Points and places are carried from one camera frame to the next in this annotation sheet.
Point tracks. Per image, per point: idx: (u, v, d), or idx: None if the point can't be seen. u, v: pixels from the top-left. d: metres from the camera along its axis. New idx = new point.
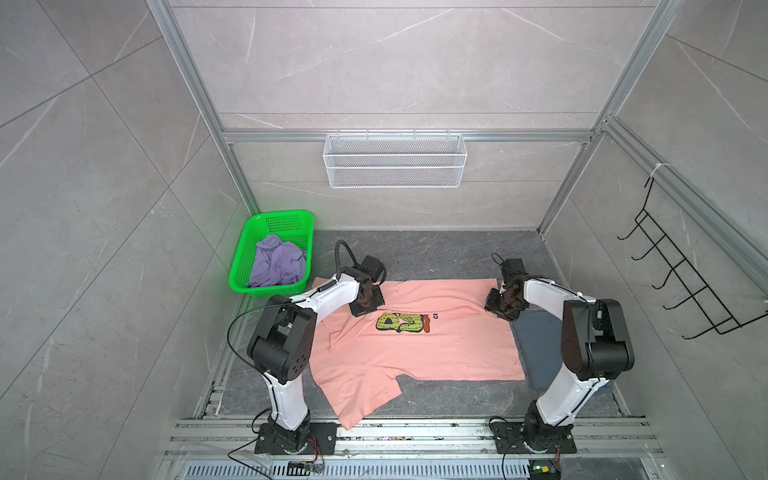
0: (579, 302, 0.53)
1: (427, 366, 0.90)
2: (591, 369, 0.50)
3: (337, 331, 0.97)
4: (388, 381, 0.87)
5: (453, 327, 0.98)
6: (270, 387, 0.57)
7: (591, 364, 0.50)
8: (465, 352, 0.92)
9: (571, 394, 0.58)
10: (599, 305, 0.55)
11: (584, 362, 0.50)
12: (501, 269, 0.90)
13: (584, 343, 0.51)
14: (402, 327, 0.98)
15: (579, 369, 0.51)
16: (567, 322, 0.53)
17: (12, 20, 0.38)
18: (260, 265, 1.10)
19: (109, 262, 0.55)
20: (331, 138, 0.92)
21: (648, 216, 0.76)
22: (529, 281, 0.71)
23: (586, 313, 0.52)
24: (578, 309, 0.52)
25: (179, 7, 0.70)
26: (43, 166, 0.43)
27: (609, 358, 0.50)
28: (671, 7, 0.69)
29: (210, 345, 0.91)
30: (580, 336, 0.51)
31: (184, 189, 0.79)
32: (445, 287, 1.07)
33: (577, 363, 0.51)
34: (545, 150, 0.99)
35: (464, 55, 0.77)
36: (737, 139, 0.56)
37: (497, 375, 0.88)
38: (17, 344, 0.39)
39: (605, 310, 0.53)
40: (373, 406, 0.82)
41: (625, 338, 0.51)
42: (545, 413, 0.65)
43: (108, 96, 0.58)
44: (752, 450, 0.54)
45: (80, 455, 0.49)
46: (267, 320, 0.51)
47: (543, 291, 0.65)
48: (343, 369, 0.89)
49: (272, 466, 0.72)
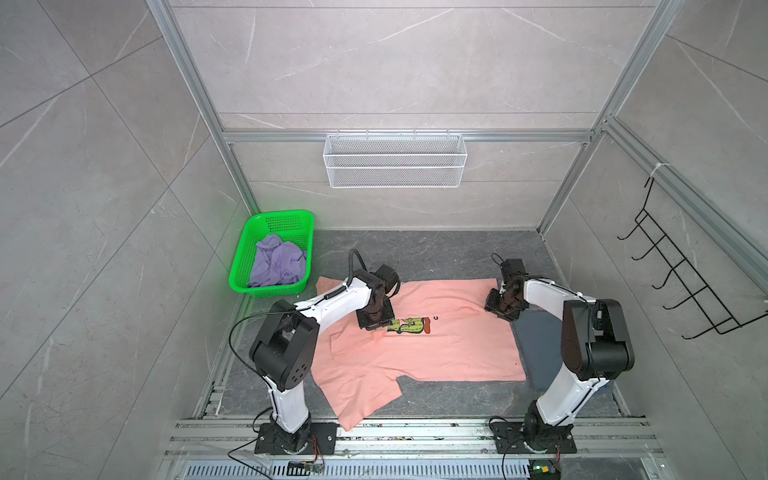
0: (578, 302, 0.53)
1: (427, 366, 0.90)
2: (591, 370, 0.54)
3: (338, 332, 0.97)
4: (388, 382, 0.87)
5: (453, 327, 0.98)
6: (271, 392, 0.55)
7: (592, 364, 0.50)
8: (465, 352, 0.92)
9: (571, 395, 0.58)
10: (599, 305, 0.55)
11: (584, 361, 0.50)
12: (501, 270, 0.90)
13: (584, 344, 0.51)
14: (402, 327, 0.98)
15: (579, 369, 0.51)
16: (567, 323, 0.53)
17: (12, 20, 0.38)
18: (260, 265, 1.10)
19: (109, 262, 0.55)
20: (331, 138, 0.92)
21: (648, 216, 0.76)
22: (529, 282, 0.71)
23: (585, 313, 0.52)
24: (578, 309, 0.52)
25: (179, 7, 0.70)
26: (43, 166, 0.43)
27: (609, 358, 0.50)
28: (671, 7, 0.69)
29: (211, 345, 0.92)
30: (580, 336, 0.51)
31: (184, 189, 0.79)
32: (445, 288, 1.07)
33: (577, 363, 0.51)
34: (545, 150, 0.99)
35: (464, 55, 0.77)
36: (737, 139, 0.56)
37: (497, 375, 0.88)
38: (17, 343, 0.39)
39: (605, 310, 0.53)
40: (373, 407, 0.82)
41: (625, 338, 0.51)
42: (545, 414, 0.65)
43: (108, 96, 0.58)
44: (752, 450, 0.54)
45: (80, 455, 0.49)
46: (270, 325, 0.50)
47: (543, 290, 0.65)
48: (343, 370, 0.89)
49: (272, 466, 0.72)
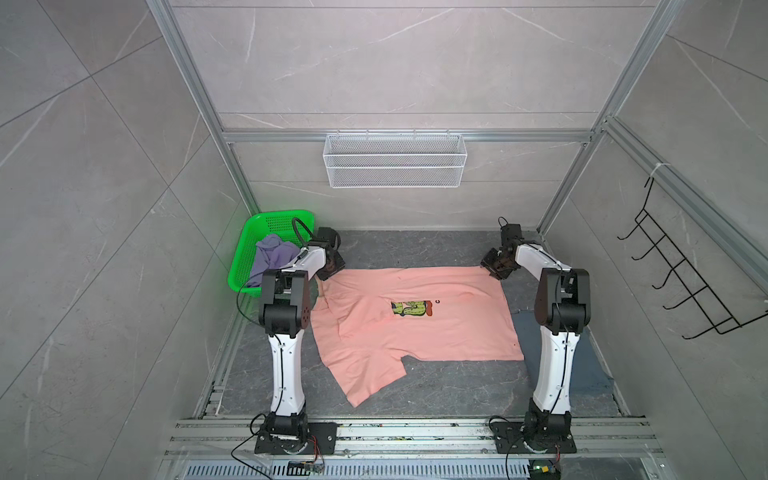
0: (554, 270, 0.63)
1: (429, 347, 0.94)
2: (554, 324, 0.63)
3: (344, 315, 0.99)
4: (393, 362, 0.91)
5: (455, 311, 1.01)
6: (280, 350, 0.63)
7: (554, 319, 0.63)
8: (465, 334, 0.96)
9: (553, 360, 0.65)
10: (571, 273, 0.66)
11: (549, 316, 0.63)
12: (502, 232, 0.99)
13: (551, 303, 0.62)
14: (405, 310, 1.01)
15: (545, 322, 0.64)
16: (541, 284, 0.65)
17: (13, 20, 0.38)
18: (260, 265, 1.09)
19: (109, 262, 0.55)
20: (331, 138, 0.92)
21: (647, 216, 0.76)
22: (521, 247, 0.80)
23: (559, 281, 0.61)
24: (551, 275, 0.63)
25: (179, 7, 0.70)
26: (42, 167, 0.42)
27: (569, 316, 0.63)
28: (671, 7, 0.69)
29: (211, 346, 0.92)
30: (549, 299, 0.63)
31: (184, 188, 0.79)
32: (447, 274, 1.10)
33: (543, 318, 0.64)
34: (545, 150, 0.99)
35: (464, 56, 0.77)
36: (737, 139, 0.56)
37: (496, 355, 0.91)
38: (17, 343, 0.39)
39: (575, 277, 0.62)
40: (379, 386, 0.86)
41: (586, 300, 0.62)
42: (539, 402, 0.68)
43: (108, 96, 0.58)
44: (751, 449, 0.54)
45: (80, 455, 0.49)
46: (268, 289, 0.61)
47: (531, 257, 0.75)
48: (350, 351, 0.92)
49: (272, 466, 0.72)
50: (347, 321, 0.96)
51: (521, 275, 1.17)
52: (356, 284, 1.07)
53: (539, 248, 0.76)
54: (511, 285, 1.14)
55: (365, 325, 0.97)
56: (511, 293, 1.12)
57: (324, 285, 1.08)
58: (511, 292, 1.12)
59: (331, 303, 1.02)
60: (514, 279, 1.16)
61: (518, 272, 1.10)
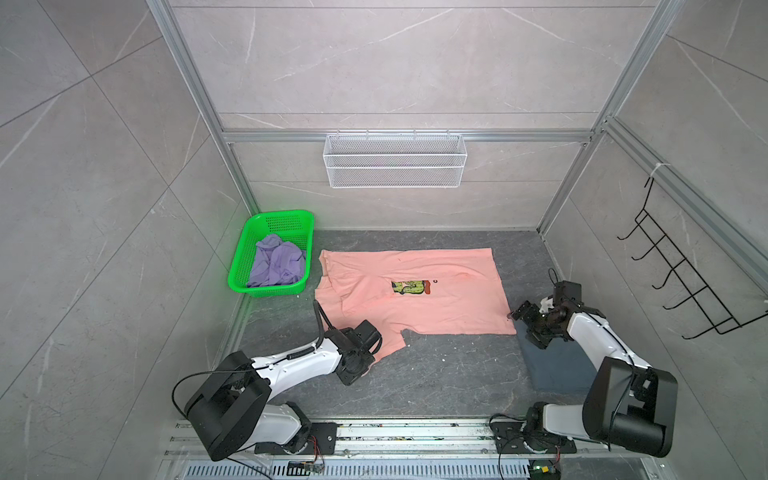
0: (623, 364, 0.45)
1: (427, 321, 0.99)
2: (609, 438, 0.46)
3: (347, 292, 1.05)
4: (392, 335, 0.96)
5: (451, 290, 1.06)
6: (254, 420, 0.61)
7: (612, 433, 0.44)
8: (461, 310, 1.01)
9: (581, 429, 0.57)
10: (649, 375, 0.46)
11: (605, 428, 0.44)
12: (554, 288, 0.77)
13: (613, 414, 0.44)
14: (405, 289, 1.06)
15: (596, 432, 0.44)
16: (600, 379, 0.46)
17: (12, 20, 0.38)
18: (260, 265, 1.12)
19: (109, 262, 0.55)
20: (331, 138, 0.92)
21: (647, 216, 0.76)
22: (577, 316, 0.62)
23: (627, 381, 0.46)
24: (620, 375, 0.44)
25: (179, 7, 0.70)
26: (43, 167, 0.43)
27: (632, 433, 0.43)
28: (672, 6, 0.69)
29: (211, 346, 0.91)
30: (610, 404, 0.44)
31: (184, 188, 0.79)
32: (445, 256, 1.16)
33: (594, 426, 0.45)
34: (546, 150, 0.99)
35: (464, 55, 0.77)
36: (737, 139, 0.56)
37: (490, 329, 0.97)
38: (17, 344, 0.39)
39: (654, 383, 0.44)
40: (380, 356, 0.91)
41: (666, 422, 0.43)
42: (546, 415, 0.65)
43: (108, 96, 0.58)
44: (751, 450, 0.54)
45: (80, 456, 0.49)
46: (216, 377, 0.45)
47: (588, 333, 0.57)
48: (351, 325, 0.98)
49: (272, 466, 0.72)
50: (349, 298, 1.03)
51: (520, 275, 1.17)
52: (359, 266, 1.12)
53: (601, 324, 0.57)
54: (511, 286, 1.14)
55: (367, 301, 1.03)
56: (511, 293, 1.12)
57: (329, 265, 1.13)
58: (511, 292, 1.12)
59: (334, 282, 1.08)
60: (515, 278, 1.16)
61: (518, 271, 1.10)
